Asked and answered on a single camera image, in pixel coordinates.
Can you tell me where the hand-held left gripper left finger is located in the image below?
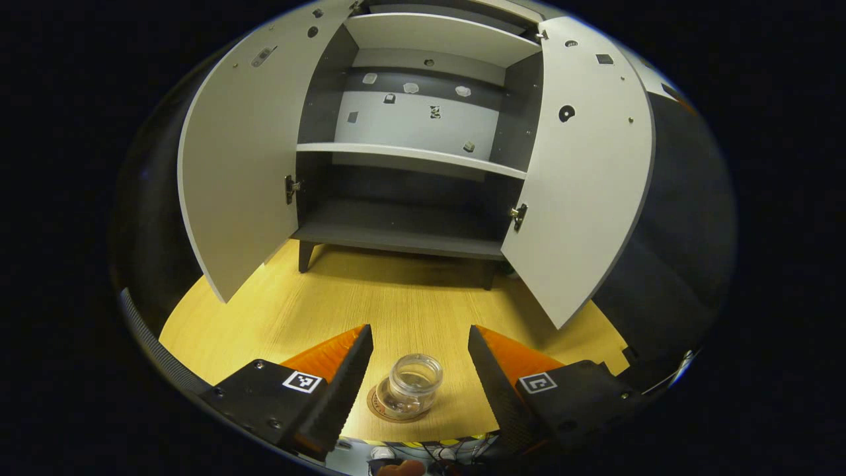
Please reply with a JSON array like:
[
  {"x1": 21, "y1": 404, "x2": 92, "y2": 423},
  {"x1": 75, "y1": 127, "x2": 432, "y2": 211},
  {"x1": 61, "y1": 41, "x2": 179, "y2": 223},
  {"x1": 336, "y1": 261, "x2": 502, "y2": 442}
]
[{"x1": 198, "y1": 324, "x2": 375, "y2": 462}]

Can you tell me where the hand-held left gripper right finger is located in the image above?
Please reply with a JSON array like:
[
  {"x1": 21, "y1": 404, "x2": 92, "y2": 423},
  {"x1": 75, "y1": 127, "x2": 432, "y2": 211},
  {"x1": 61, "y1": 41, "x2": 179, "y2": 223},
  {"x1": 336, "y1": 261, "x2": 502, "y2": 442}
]
[{"x1": 468, "y1": 325, "x2": 646, "y2": 461}]

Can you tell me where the brown round coaster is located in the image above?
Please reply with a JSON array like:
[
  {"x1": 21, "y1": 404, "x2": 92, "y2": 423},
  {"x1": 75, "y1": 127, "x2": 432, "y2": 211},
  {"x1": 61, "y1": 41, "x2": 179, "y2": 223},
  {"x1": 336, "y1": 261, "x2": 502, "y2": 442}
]
[{"x1": 367, "y1": 383, "x2": 432, "y2": 424}]

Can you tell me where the clear plastic bottle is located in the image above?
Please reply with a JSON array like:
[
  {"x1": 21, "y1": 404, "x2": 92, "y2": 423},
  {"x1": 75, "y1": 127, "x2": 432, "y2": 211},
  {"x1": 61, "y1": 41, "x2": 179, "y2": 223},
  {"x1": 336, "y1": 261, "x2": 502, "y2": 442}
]
[{"x1": 379, "y1": 353, "x2": 444, "y2": 417}]

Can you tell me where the white cabinet door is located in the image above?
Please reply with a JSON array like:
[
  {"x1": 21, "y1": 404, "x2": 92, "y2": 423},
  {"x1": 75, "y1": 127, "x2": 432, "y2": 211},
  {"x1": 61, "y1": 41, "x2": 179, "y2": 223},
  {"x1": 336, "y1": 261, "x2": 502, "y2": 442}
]
[
  {"x1": 177, "y1": 0, "x2": 358, "y2": 304},
  {"x1": 500, "y1": 17, "x2": 657, "y2": 331}
]

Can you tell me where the white cabinet shelf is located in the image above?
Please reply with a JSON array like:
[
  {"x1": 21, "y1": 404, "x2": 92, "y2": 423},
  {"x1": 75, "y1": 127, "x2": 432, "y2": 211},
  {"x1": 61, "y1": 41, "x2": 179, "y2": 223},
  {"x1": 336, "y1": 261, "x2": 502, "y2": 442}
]
[
  {"x1": 344, "y1": 13, "x2": 543, "y2": 69},
  {"x1": 295, "y1": 142, "x2": 529, "y2": 181}
]

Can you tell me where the yellow black striped tape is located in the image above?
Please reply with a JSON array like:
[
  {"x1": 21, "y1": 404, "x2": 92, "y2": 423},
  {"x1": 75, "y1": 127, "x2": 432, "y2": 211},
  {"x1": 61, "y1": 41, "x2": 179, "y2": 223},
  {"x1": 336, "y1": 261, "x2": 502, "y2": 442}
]
[{"x1": 360, "y1": 436, "x2": 494, "y2": 448}]

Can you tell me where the black backdrop cloth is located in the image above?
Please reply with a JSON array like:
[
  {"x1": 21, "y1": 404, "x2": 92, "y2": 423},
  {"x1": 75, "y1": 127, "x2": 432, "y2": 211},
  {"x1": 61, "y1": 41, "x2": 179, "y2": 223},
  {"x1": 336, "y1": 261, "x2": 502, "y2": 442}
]
[{"x1": 109, "y1": 40, "x2": 740, "y2": 397}]

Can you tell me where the grey ribbed hose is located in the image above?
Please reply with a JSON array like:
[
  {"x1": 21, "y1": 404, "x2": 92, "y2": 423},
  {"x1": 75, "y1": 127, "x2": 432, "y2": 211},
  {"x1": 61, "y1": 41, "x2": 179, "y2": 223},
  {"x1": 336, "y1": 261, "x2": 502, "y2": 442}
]
[{"x1": 119, "y1": 288, "x2": 213, "y2": 399}]

